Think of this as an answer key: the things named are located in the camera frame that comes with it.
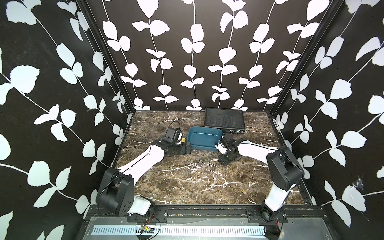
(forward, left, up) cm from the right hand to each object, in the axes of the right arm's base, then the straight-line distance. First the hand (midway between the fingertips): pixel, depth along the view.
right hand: (221, 158), depth 94 cm
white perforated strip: (-38, +24, 0) cm, 45 cm away
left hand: (+1, +22, +12) cm, 25 cm away
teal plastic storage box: (+16, +11, -3) cm, 20 cm away
